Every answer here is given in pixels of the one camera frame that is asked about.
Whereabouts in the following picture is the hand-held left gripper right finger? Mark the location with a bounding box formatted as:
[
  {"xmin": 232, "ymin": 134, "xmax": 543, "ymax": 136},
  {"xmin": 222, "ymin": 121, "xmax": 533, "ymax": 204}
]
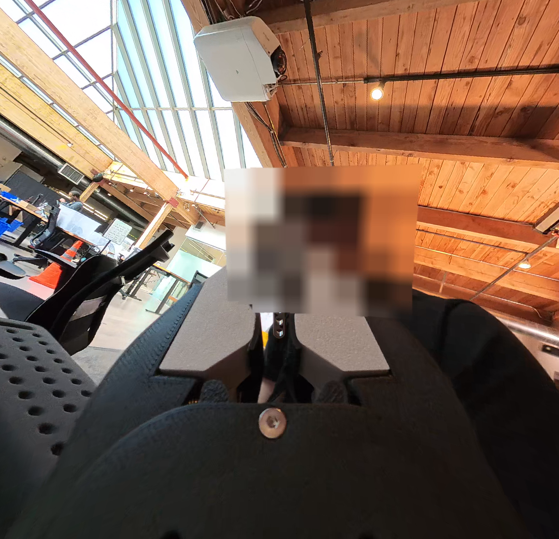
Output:
[{"xmin": 294, "ymin": 315, "xmax": 390, "ymax": 403}]

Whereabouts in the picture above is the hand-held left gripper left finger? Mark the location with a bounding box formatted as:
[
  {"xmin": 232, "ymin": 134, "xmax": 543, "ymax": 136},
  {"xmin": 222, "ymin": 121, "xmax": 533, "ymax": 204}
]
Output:
[{"xmin": 159, "ymin": 266, "xmax": 258, "ymax": 401}]

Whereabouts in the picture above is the person's black shirt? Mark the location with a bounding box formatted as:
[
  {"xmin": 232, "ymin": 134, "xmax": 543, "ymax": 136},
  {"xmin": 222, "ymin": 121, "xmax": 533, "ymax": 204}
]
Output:
[{"xmin": 411, "ymin": 289, "xmax": 559, "ymax": 539}]

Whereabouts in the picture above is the white notice board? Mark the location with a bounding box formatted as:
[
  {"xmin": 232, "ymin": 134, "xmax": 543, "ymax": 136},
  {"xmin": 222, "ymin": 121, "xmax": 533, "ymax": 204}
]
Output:
[{"xmin": 102, "ymin": 218, "xmax": 133, "ymax": 245}]

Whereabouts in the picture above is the orange traffic cone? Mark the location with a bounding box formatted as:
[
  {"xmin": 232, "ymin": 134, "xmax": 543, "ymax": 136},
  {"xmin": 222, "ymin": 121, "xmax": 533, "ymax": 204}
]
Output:
[{"xmin": 30, "ymin": 241, "xmax": 84, "ymax": 286}]

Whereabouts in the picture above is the black perforated office chair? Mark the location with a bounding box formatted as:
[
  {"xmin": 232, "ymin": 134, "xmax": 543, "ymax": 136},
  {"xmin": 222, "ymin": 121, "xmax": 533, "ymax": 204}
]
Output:
[{"xmin": 0, "ymin": 318, "xmax": 98, "ymax": 483}]

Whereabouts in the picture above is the blue storage bin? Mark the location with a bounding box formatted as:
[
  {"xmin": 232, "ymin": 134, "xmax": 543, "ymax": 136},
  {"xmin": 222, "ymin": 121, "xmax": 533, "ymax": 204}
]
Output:
[{"xmin": 0, "ymin": 193, "xmax": 23, "ymax": 238}]

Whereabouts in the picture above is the red ceiling pipe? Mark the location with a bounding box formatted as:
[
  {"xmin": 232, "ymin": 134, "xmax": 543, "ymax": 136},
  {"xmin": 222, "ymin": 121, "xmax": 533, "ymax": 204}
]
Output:
[{"xmin": 6, "ymin": 0, "xmax": 189, "ymax": 179}]

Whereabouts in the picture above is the silver air duct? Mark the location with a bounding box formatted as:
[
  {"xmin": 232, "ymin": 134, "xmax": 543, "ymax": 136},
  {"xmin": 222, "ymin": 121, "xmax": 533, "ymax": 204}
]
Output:
[{"xmin": 0, "ymin": 116, "xmax": 149, "ymax": 227}]

